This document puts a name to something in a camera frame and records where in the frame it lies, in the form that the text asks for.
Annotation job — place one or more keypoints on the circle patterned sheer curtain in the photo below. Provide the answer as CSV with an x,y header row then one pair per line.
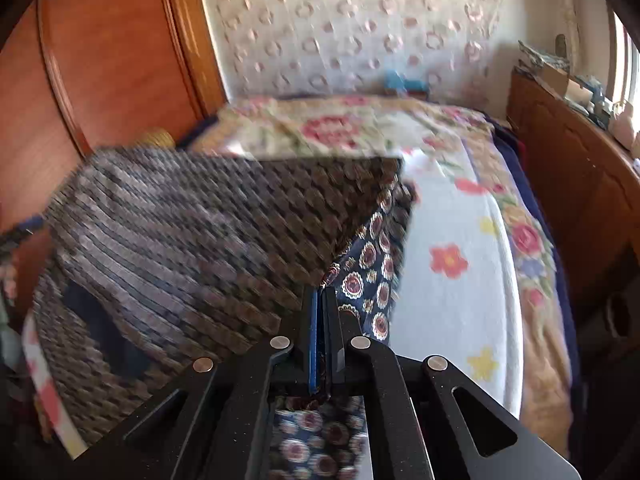
x,y
350,20

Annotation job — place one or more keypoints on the wooden framed window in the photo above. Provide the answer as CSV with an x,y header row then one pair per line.
x,y
627,60

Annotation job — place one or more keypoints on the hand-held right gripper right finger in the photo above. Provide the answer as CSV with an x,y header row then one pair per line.
x,y
330,340

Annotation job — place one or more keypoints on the floral beige blanket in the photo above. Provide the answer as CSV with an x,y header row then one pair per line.
x,y
330,130

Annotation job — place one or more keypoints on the wooden louvered wardrobe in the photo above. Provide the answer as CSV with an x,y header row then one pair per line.
x,y
110,60

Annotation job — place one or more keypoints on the golden brown cloth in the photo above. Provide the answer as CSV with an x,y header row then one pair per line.
x,y
157,138

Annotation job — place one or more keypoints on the navy circle patterned garment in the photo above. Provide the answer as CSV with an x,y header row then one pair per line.
x,y
200,240

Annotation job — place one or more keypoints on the long wooden cabinet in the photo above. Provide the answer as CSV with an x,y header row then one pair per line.
x,y
575,175

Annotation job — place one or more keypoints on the cardboard box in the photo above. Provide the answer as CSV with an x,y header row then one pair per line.
x,y
562,80

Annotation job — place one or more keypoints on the blue packet box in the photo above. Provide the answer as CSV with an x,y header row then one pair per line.
x,y
400,82

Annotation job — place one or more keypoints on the pale pink jug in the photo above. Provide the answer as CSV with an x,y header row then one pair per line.
x,y
625,125

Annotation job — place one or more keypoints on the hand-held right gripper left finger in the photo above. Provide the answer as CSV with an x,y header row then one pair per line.
x,y
314,340

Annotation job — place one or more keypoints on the white tied window curtain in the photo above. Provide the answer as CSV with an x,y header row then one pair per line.
x,y
565,5

